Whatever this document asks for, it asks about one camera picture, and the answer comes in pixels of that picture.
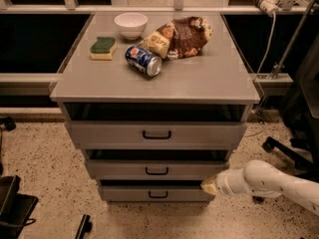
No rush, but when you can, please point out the metal clamp stand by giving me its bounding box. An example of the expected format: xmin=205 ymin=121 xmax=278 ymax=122
xmin=268 ymin=0 xmax=316 ymax=80

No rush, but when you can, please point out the green yellow sponge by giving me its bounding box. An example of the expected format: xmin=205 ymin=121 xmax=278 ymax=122
xmin=90 ymin=37 xmax=117 ymax=61

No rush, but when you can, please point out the white cable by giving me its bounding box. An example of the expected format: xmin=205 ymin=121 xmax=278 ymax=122
xmin=253 ymin=12 xmax=278 ymax=83

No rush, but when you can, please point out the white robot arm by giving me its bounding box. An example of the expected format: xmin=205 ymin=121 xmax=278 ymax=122
xmin=200 ymin=160 xmax=319 ymax=215

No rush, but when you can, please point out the black office chair base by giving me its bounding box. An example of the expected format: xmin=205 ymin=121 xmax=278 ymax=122
xmin=252 ymin=115 xmax=319 ymax=204

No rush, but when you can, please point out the grey top drawer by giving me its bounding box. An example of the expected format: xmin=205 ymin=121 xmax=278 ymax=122
xmin=66 ymin=120 xmax=247 ymax=150

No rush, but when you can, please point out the black floor object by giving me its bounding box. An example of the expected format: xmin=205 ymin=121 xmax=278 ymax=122
xmin=75 ymin=214 xmax=93 ymax=239

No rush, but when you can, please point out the grey drawer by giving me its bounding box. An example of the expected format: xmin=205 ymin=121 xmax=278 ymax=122
xmin=66 ymin=120 xmax=247 ymax=150
xmin=85 ymin=149 xmax=229 ymax=180
xmin=98 ymin=180 xmax=214 ymax=202

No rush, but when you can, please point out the brown chip bag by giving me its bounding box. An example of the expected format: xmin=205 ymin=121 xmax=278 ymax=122
xmin=139 ymin=17 xmax=213 ymax=60

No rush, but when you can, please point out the white power strip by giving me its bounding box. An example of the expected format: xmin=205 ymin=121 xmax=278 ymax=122
xmin=252 ymin=0 xmax=281 ymax=17

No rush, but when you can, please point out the blue soda can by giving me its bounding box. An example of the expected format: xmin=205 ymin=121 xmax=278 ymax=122
xmin=125 ymin=46 xmax=162 ymax=78

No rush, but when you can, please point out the grey bottom drawer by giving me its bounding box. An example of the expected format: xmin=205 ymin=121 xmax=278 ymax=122
xmin=98 ymin=180 xmax=214 ymax=202

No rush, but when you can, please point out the black bin left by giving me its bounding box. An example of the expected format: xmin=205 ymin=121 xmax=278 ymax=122
xmin=0 ymin=175 xmax=39 ymax=239

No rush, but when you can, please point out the white bowl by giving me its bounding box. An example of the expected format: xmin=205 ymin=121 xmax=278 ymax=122
xmin=115 ymin=12 xmax=148 ymax=40

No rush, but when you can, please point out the grey drawer cabinet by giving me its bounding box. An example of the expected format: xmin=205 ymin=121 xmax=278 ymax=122
xmin=49 ymin=11 xmax=261 ymax=184

